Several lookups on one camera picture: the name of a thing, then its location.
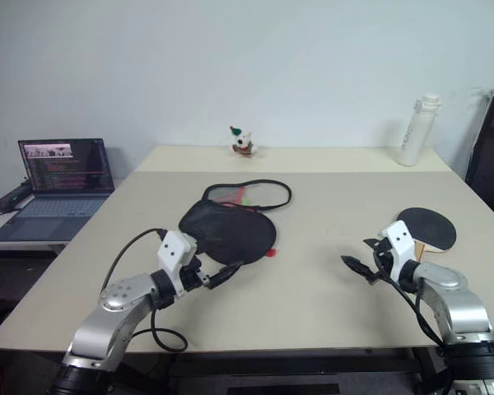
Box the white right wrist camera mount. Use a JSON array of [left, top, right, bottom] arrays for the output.
[[377, 220, 421, 286]]

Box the black office chair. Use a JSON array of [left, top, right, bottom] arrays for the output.
[[464, 88, 494, 230]]

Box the white side table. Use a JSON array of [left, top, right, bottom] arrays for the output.
[[0, 191, 127, 253]]

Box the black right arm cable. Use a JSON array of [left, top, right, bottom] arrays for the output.
[[373, 250, 450, 347]]

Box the small white plush toy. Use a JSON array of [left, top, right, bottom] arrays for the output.
[[229, 125, 258, 159]]

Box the white water bottle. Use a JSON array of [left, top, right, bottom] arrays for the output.
[[395, 93, 444, 168]]

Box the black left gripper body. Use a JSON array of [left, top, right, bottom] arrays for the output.
[[179, 257, 212, 295]]

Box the black table tennis paddle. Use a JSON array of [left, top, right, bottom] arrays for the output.
[[395, 206, 459, 263]]

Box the black handheld device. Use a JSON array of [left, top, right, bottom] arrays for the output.
[[0, 179, 33, 215]]

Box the black table frame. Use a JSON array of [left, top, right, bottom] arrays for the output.
[[166, 346, 454, 395]]

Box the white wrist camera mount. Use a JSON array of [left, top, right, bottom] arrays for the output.
[[377, 220, 421, 286], [156, 230, 198, 297]]

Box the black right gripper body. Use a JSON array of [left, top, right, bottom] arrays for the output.
[[367, 238, 395, 286]]

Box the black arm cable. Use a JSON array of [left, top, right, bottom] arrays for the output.
[[100, 227, 189, 353], [373, 250, 450, 347]]

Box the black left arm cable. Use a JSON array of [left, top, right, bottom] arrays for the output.
[[100, 227, 189, 353]]

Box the black paddle case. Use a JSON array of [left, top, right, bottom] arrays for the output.
[[177, 177, 293, 265]]

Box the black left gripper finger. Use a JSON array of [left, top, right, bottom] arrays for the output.
[[207, 261, 245, 290]]

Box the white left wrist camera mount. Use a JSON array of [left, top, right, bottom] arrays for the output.
[[156, 230, 198, 297]]

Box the grey open laptop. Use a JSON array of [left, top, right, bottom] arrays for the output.
[[0, 137, 117, 243]]

